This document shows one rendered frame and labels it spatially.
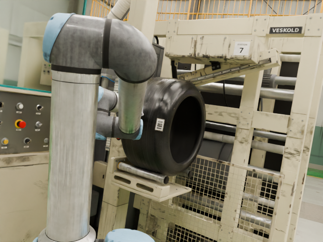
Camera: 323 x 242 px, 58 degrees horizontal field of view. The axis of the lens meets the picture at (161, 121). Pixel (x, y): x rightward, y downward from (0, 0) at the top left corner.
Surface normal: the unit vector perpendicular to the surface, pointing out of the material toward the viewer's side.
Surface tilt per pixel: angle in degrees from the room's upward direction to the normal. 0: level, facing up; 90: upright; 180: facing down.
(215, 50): 90
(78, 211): 95
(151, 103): 66
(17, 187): 90
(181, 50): 90
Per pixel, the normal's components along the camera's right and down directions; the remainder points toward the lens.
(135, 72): 0.26, 0.82
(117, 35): 0.30, -0.11
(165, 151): 0.71, 0.23
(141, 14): -0.55, -0.04
